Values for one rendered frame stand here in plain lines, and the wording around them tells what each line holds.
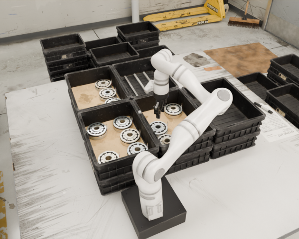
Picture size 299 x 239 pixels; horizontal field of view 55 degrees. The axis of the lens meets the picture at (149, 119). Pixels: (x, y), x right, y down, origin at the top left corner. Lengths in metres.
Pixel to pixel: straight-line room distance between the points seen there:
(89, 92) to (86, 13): 2.95
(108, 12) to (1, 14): 1.49
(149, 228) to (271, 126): 1.02
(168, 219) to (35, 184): 0.69
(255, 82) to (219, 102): 1.92
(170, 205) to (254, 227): 0.38
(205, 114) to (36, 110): 1.21
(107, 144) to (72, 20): 3.39
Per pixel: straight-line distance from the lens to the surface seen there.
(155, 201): 1.18
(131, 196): 1.35
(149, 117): 1.62
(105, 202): 1.43
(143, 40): 3.16
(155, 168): 1.02
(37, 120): 1.94
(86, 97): 1.81
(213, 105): 1.18
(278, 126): 1.92
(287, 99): 2.78
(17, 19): 4.60
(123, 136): 1.48
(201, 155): 1.53
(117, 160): 1.27
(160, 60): 1.26
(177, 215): 1.29
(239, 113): 1.73
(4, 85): 3.75
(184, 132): 1.09
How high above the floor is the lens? 1.89
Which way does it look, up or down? 41 degrees down
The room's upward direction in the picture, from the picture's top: straight up
